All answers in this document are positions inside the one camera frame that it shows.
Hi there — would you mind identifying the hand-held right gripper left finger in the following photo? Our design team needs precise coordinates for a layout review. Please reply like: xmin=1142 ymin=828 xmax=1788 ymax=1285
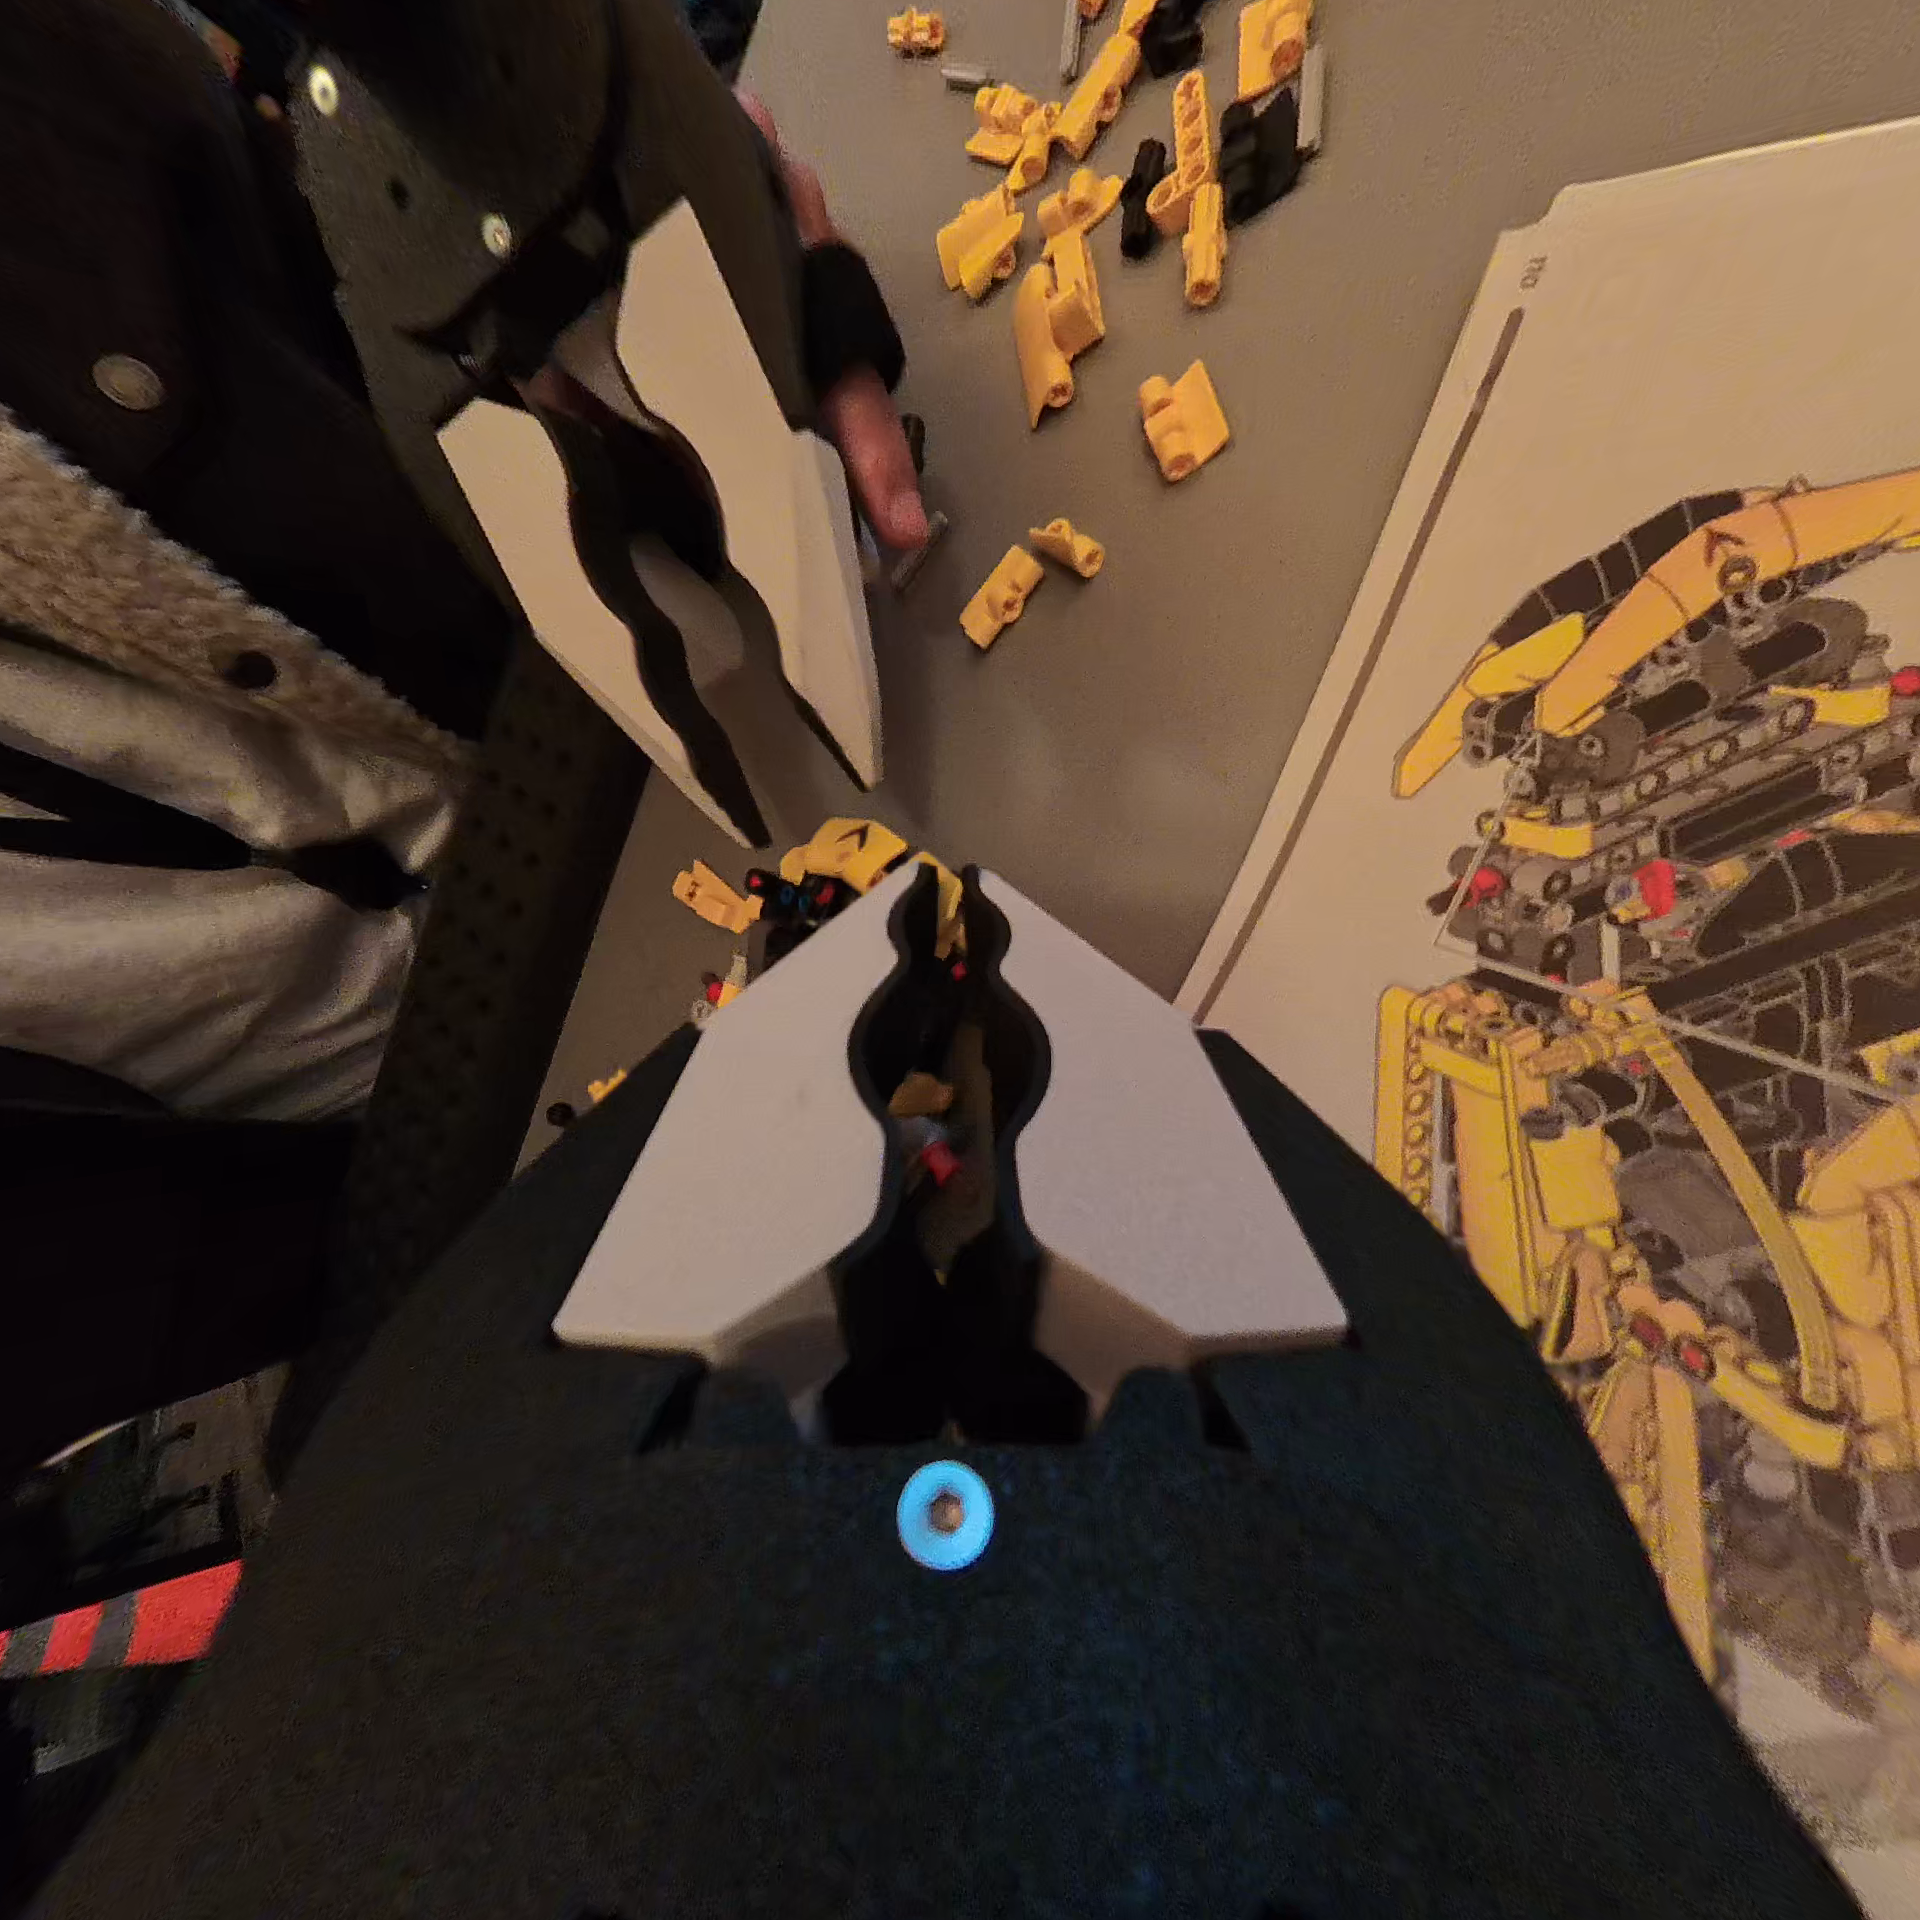
xmin=550 ymin=864 xmax=939 ymax=1396

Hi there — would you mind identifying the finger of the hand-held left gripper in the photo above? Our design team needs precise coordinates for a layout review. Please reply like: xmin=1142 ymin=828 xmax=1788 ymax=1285
xmin=607 ymin=199 xmax=884 ymax=794
xmin=433 ymin=393 xmax=776 ymax=851

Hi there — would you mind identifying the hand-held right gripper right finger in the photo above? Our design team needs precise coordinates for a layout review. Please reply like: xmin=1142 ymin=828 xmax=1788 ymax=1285
xmin=959 ymin=864 xmax=1345 ymax=1396

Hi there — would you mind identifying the person's left hand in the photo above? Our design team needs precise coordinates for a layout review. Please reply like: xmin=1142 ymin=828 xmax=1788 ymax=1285
xmin=735 ymin=90 xmax=934 ymax=554

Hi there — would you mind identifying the pile of yellow black bricks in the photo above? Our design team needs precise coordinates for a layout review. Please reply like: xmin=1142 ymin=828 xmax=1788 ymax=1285
xmin=884 ymin=0 xmax=1328 ymax=653

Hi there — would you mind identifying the white shirt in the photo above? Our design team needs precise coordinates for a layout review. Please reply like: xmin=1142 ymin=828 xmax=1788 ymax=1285
xmin=0 ymin=632 xmax=465 ymax=1120

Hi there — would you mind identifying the red striped band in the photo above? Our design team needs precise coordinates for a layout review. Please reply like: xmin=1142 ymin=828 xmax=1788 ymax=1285
xmin=0 ymin=1559 xmax=245 ymax=1679

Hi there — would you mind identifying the open instruction booklet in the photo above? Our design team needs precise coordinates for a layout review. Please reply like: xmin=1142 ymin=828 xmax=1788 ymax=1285
xmin=1176 ymin=116 xmax=1920 ymax=1920

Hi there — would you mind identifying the black lanyard strap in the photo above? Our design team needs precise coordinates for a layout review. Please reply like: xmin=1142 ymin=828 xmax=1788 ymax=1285
xmin=0 ymin=744 xmax=429 ymax=913

